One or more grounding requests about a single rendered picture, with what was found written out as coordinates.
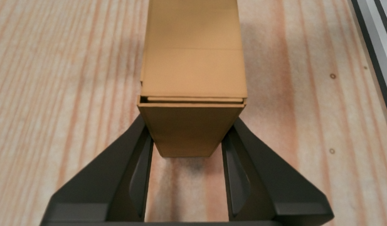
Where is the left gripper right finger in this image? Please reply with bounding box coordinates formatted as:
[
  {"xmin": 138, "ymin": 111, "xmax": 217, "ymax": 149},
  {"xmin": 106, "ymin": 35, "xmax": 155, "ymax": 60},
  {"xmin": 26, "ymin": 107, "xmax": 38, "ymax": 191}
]
[{"xmin": 221, "ymin": 116, "xmax": 335, "ymax": 226}]

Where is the brown cardboard box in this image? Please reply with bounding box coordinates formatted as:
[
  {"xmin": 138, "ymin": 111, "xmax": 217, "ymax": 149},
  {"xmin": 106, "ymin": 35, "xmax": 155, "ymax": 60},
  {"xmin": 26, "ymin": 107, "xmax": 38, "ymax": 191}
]
[{"xmin": 136, "ymin": 0, "xmax": 248, "ymax": 157}]

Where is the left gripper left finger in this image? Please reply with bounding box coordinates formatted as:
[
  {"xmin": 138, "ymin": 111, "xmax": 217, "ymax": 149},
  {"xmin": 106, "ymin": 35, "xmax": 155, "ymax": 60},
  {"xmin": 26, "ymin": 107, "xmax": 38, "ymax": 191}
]
[{"xmin": 41, "ymin": 114, "xmax": 154, "ymax": 222}]

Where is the grey aluminium extrusion bar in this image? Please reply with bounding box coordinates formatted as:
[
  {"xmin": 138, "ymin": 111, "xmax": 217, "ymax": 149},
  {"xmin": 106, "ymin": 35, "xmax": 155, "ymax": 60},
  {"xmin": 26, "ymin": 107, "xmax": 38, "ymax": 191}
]
[{"xmin": 351, "ymin": 0, "xmax": 387, "ymax": 108}]

